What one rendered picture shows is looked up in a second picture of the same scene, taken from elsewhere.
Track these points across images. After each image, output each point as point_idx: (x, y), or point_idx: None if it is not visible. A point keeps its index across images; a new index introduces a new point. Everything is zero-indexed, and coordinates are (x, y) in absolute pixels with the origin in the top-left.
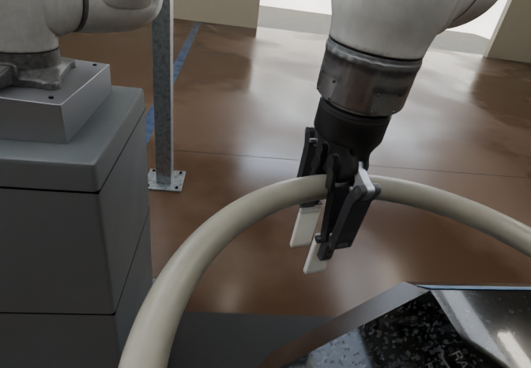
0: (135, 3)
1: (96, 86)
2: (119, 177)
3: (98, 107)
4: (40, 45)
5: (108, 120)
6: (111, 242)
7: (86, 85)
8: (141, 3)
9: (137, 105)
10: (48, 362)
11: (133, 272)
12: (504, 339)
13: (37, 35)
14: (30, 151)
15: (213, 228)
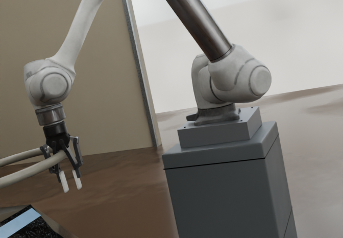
0: (223, 87)
1: (222, 131)
2: (195, 177)
3: (223, 142)
4: (201, 105)
5: (205, 147)
6: (178, 204)
7: (206, 127)
8: (226, 87)
9: (240, 149)
10: None
11: None
12: (0, 212)
13: (200, 101)
14: (176, 146)
15: None
